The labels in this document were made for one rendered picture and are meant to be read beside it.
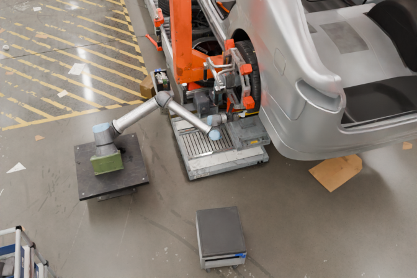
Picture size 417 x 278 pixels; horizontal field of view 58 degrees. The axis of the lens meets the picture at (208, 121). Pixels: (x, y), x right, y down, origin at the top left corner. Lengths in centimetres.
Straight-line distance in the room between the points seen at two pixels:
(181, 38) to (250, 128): 115
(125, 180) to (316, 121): 174
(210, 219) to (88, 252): 108
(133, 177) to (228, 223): 94
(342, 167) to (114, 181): 225
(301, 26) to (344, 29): 141
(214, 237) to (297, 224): 89
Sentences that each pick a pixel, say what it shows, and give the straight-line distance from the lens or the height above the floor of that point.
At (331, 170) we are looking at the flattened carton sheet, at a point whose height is 1.
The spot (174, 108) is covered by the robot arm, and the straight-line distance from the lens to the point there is 324.
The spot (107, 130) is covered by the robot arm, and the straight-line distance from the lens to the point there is 338.
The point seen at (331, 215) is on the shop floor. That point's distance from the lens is 373.
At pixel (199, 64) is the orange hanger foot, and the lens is 380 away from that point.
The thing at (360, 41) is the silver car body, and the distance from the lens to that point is 388.
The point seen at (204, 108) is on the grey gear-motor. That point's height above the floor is 31.
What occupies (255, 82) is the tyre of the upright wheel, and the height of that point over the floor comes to 103.
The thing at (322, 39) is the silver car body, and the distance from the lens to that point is 377.
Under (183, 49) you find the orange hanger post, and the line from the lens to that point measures 361.
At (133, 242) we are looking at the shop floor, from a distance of 345.
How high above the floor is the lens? 310
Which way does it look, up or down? 48 degrees down
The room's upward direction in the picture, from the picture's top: 2 degrees clockwise
